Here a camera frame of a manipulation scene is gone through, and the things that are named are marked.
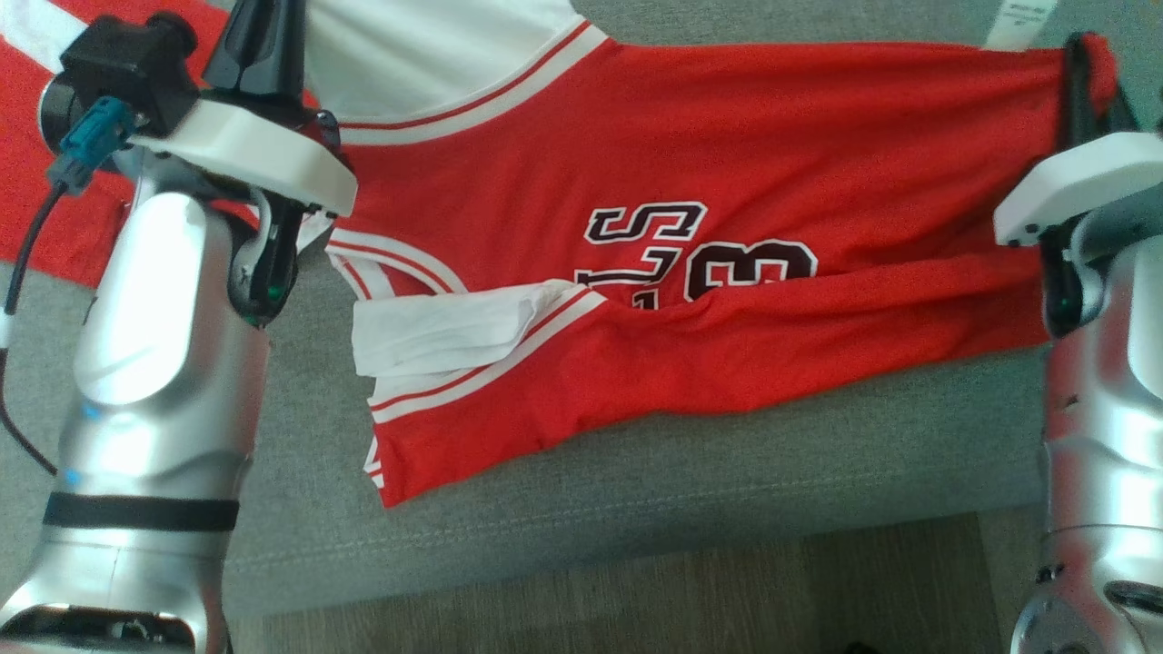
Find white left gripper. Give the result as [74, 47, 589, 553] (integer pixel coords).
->
[132, 0, 358, 219]

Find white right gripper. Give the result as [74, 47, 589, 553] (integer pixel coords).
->
[993, 32, 1163, 248]

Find left cable with teal connector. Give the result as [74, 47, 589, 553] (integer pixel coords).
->
[0, 95, 139, 478]

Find red Bulls jersey white sleeves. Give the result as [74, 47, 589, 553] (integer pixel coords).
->
[304, 0, 1118, 508]

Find red shorts with white stripe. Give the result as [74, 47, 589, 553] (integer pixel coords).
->
[0, 0, 319, 290]

